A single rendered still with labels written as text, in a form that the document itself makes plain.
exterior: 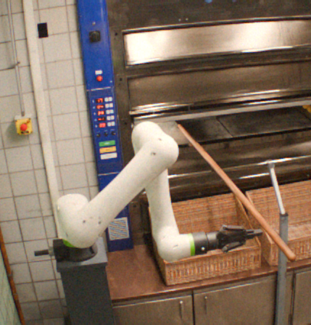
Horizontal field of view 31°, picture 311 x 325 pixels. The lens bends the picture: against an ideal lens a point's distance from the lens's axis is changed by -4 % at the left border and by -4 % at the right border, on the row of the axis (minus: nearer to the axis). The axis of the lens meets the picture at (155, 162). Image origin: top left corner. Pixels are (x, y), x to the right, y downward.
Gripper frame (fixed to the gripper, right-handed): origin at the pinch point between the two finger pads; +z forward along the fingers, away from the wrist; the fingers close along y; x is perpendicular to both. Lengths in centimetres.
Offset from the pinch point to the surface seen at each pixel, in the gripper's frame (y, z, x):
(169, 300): 69, -29, -59
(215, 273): 59, -1, -64
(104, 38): -69, -44, -111
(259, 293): 76, 23, -59
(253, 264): 58, 21, -64
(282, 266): 56, 35, -53
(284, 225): 30, 35, -53
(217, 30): -66, 21, -115
